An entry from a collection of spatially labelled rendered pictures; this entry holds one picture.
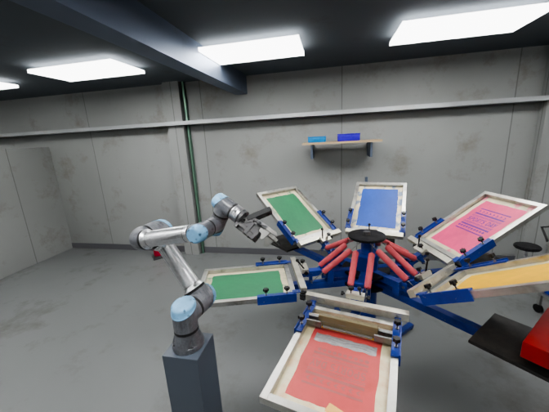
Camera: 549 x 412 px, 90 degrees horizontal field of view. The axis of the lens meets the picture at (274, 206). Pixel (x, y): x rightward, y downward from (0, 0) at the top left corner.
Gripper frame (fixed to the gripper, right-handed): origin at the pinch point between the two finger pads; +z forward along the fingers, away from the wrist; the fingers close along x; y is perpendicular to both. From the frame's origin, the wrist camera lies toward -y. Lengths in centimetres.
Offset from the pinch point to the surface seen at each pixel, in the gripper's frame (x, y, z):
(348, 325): -73, 7, 50
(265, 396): -38, 58, 32
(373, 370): -56, 18, 70
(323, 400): -42, 43, 54
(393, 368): -53, 11, 76
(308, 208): -196, -81, -38
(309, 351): -67, 32, 39
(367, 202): -203, -130, 13
